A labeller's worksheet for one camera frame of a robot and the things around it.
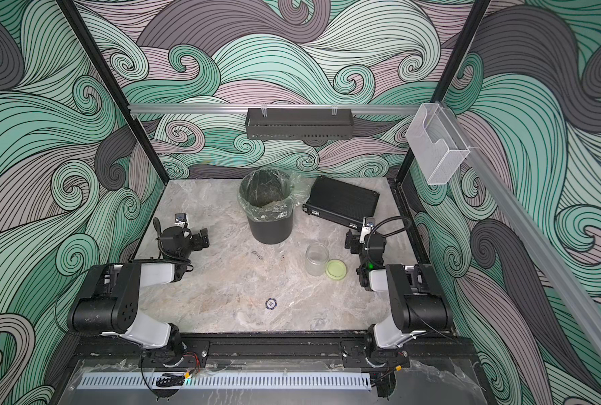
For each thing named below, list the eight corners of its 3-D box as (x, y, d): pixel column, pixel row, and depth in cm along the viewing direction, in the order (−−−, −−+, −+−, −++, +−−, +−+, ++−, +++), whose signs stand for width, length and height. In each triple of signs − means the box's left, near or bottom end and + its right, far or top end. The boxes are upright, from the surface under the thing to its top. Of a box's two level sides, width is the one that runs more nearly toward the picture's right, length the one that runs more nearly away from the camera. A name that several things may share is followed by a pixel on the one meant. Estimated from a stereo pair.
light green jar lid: (326, 280, 90) (327, 277, 88) (324, 262, 95) (325, 259, 93) (346, 280, 90) (347, 277, 88) (344, 262, 95) (345, 259, 93)
